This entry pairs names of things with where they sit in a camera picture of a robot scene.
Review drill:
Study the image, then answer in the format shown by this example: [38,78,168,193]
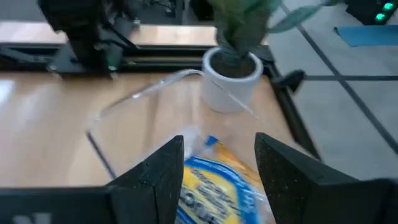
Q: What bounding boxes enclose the blue floor mat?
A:
[334,24,398,47]

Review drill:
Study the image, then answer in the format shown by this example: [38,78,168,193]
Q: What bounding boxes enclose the green leafy plant white pot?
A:
[200,0,326,113]

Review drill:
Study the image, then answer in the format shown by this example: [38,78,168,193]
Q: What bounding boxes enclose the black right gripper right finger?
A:
[254,133,398,224]

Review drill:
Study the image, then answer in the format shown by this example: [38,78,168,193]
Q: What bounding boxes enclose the blue Maruchan ramen packet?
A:
[175,126,277,224]

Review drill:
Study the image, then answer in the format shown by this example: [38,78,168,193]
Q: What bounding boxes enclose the black device green lights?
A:
[345,0,398,26]

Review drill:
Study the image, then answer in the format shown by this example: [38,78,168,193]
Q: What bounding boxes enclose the clear plastic bin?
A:
[85,68,271,187]

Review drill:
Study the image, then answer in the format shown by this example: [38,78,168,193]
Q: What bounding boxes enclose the black corner bracket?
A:
[273,68,307,93]

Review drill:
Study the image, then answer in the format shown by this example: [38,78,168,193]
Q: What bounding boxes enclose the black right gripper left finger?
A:
[0,135,185,224]

